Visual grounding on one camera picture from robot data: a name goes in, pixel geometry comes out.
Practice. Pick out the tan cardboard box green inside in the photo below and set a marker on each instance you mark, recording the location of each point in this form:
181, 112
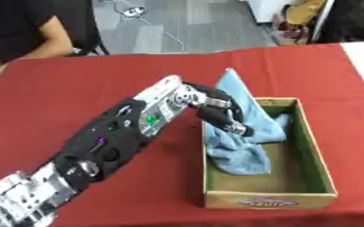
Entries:
294, 174

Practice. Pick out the red bag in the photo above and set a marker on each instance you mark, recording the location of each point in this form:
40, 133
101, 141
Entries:
292, 29

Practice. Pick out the white cabinet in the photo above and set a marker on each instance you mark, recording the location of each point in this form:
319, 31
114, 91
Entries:
269, 9

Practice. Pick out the black office chair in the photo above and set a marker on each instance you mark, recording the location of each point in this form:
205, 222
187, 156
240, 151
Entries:
84, 26

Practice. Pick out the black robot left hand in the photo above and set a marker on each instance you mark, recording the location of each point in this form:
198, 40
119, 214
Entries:
216, 111

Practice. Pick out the person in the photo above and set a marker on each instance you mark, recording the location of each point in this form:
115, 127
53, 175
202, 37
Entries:
19, 29

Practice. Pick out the tan bag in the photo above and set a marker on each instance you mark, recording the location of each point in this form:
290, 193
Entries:
304, 11

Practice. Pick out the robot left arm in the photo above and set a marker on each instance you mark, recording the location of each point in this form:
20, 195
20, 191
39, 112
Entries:
102, 139

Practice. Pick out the light blue towel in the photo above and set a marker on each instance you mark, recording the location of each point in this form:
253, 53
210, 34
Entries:
242, 147

